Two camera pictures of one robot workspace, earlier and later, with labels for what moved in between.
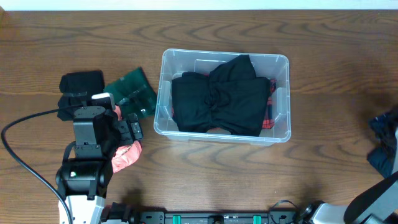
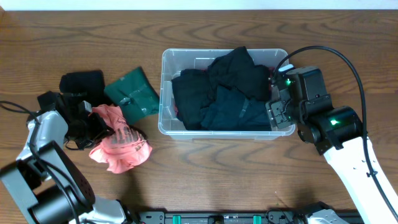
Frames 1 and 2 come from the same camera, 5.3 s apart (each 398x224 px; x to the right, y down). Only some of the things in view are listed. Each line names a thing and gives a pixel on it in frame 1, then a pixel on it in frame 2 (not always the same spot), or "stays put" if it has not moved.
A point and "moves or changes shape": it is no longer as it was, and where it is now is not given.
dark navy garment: x=382 y=155 to x=228 y=112
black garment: x=74 y=87 stays put
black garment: x=230 y=97 moves or changes shape
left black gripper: x=129 y=131 to x=94 y=125
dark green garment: x=134 y=94 stays put
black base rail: x=273 y=216 stays put
